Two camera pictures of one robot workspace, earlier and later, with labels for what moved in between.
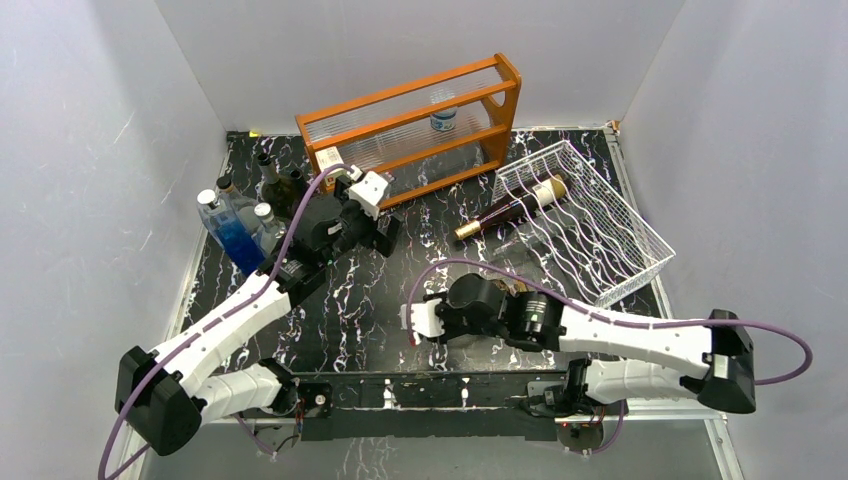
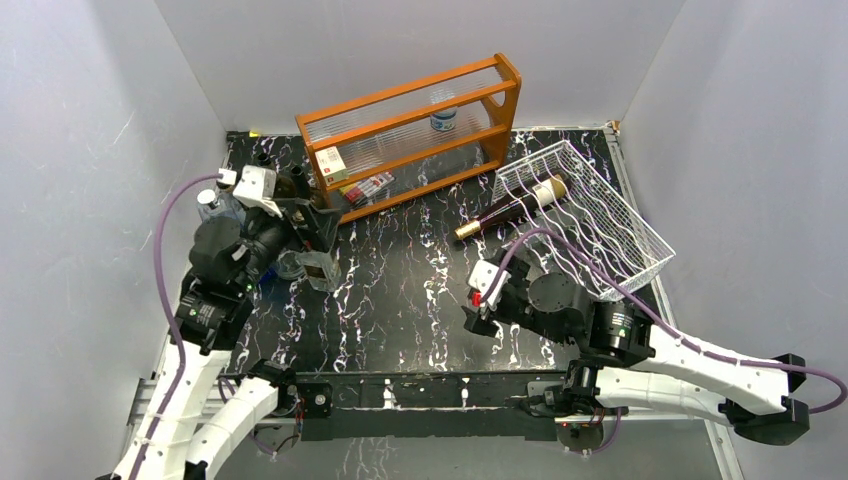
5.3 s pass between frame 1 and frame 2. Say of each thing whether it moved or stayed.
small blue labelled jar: stayed
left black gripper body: moved
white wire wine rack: stayed
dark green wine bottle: stayed
